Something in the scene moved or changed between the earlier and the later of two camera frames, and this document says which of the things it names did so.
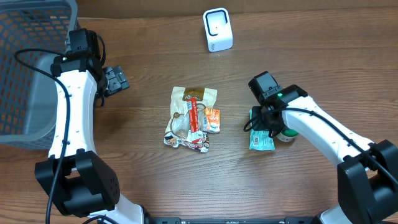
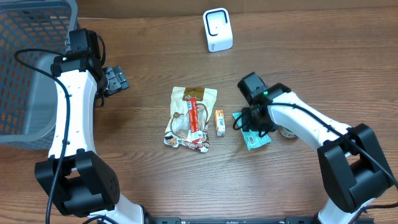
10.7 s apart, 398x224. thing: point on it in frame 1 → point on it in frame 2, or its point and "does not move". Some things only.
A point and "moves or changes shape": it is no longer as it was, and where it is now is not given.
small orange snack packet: x=211 y=120 → x=220 y=122
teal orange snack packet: x=259 y=139 moves or changes shape
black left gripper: x=115 y=80 does not move
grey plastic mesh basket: x=32 y=33 does not move
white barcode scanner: x=218 y=30 does not move
